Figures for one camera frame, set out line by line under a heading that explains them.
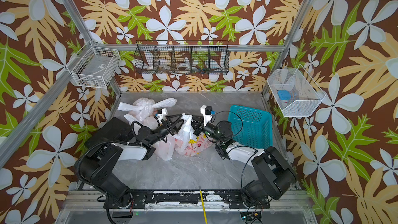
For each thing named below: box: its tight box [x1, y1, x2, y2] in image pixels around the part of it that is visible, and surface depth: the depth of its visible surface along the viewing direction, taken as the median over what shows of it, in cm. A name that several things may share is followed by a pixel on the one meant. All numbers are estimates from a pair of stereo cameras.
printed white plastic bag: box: [117, 96, 177, 130], surface depth 95 cm
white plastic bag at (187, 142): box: [172, 113, 214, 158], surface depth 78 cm
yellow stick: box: [199, 189, 208, 224], surface depth 75 cm
